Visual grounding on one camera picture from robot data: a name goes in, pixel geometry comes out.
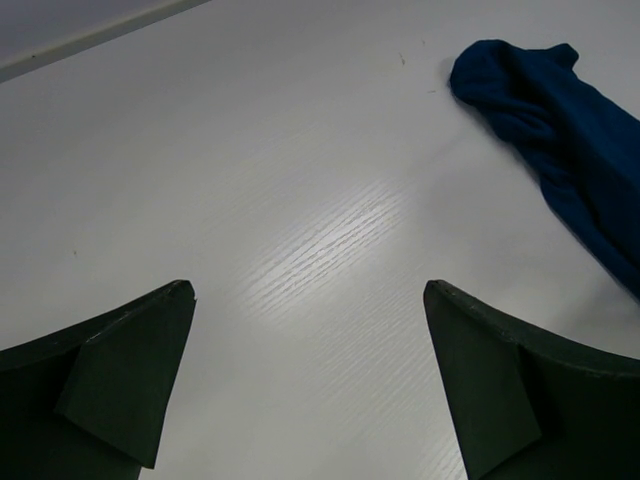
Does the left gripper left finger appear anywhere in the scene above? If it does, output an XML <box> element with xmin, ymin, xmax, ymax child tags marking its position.
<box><xmin>1</xmin><ymin>280</ymin><xmax>195</xmax><ymax>479</ymax></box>

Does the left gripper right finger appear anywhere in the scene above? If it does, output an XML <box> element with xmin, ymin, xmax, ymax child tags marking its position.
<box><xmin>424</xmin><ymin>280</ymin><xmax>639</xmax><ymax>479</ymax></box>

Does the blue t shirt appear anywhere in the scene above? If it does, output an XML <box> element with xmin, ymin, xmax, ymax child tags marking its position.
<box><xmin>449</xmin><ymin>40</ymin><xmax>639</xmax><ymax>295</ymax></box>

